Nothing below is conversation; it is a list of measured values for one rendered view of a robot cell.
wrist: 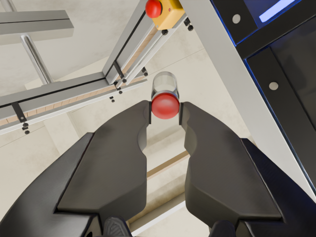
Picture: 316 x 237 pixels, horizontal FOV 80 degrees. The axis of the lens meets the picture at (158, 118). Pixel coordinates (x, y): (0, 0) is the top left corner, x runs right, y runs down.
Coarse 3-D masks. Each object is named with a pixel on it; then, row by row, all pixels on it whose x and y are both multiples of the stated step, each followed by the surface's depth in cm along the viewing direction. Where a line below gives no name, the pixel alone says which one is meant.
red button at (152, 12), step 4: (148, 0) 44; (152, 0) 43; (156, 0) 44; (148, 4) 44; (152, 4) 43; (156, 4) 43; (148, 8) 45; (152, 8) 44; (156, 8) 44; (160, 8) 44; (148, 12) 45; (152, 12) 44; (156, 12) 44; (160, 12) 45; (152, 16) 45; (156, 16) 45
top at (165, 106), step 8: (160, 96) 13; (168, 96) 13; (152, 104) 13; (160, 104) 13; (168, 104) 13; (176, 104) 13; (152, 112) 14; (160, 112) 14; (168, 112) 13; (176, 112) 13
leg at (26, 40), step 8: (0, 0) 94; (8, 0) 95; (8, 8) 94; (24, 40) 93; (24, 48) 94; (32, 48) 94; (32, 56) 93; (40, 56) 96; (40, 64) 94; (40, 72) 93; (48, 72) 95; (48, 80) 93
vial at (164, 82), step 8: (160, 72) 16; (168, 72) 16; (160, 80) 15; (168, 80) 15; (176, 80) 16; (152, 88) 15; (160, 88) 14; (168, 88) 14; (176, 88) 14; (152, 96) 14; (176, 96) 13
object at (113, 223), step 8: (112, 216) 6; (120, 216) 6; (104, 224) 5; (112, 224) 5; (120, 224) 5; (216, 224) 5; (224, 224) 5; (232, 224) 5; (104, 232) 5; (112, 232) 5; (120, 232) 5; (128, 232) 5; (216, 232) 5; (224, 232) 5; (232, 232) 5
